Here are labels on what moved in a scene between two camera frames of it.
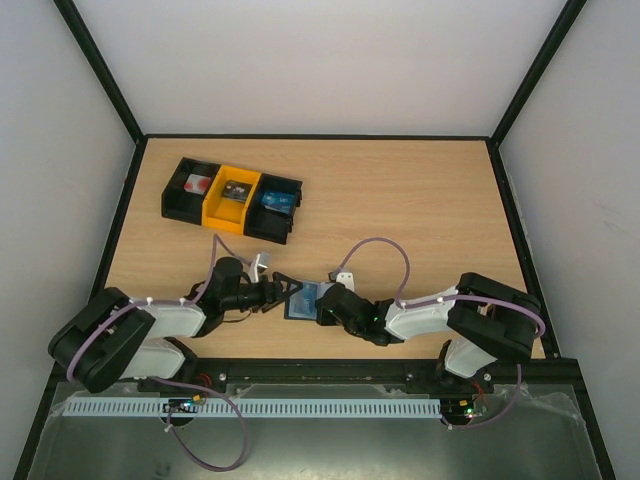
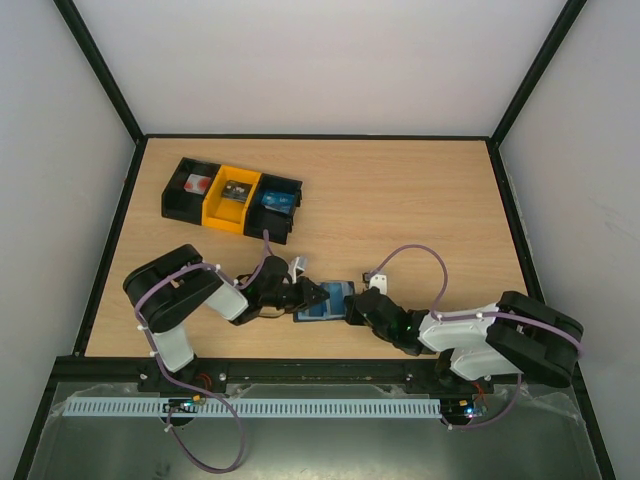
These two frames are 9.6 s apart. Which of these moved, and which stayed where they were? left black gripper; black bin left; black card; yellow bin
Moved: left black gripper
Stayed: yellow bin; black card; black bin left
